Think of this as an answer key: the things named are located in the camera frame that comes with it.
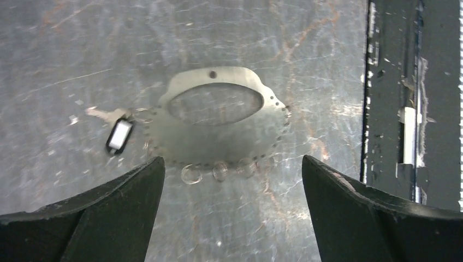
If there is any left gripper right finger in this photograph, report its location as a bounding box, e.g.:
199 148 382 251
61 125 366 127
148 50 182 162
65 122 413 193
301 156 462 261

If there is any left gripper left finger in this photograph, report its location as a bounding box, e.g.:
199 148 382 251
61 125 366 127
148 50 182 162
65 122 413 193
1 157 165 261

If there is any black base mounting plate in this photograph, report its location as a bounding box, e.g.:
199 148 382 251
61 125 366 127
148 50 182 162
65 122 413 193
360 1 462 212

